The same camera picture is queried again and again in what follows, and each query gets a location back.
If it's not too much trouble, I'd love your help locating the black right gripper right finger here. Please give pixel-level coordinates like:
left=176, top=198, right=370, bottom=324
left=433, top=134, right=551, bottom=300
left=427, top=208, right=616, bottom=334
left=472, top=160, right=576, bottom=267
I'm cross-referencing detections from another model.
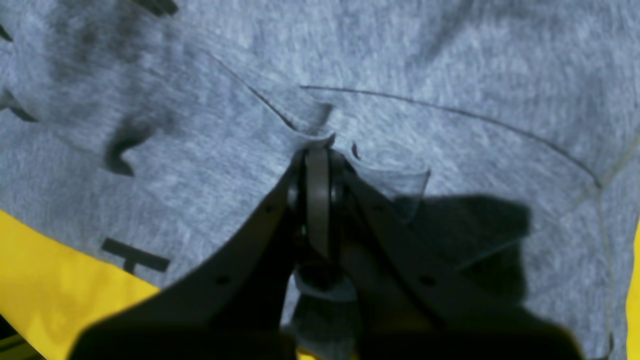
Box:
left=305, top=148, right=583, bottom=360

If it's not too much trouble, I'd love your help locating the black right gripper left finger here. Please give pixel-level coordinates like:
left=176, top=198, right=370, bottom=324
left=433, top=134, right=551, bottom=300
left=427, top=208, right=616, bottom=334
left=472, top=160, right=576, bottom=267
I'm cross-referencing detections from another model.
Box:
left=70, top=150, right=307, bottom=360

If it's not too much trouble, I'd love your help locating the grey t-shirt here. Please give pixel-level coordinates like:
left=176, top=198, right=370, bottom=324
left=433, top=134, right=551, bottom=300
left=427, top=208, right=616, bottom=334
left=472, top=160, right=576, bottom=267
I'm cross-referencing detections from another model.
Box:
left=1, top=0, right=639, bottom=360

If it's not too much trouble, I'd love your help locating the yellow table cloth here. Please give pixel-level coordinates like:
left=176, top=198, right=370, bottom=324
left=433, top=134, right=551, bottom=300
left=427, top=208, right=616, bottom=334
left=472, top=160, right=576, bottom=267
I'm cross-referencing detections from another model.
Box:
left=0, top=212, right=159, bottom=360

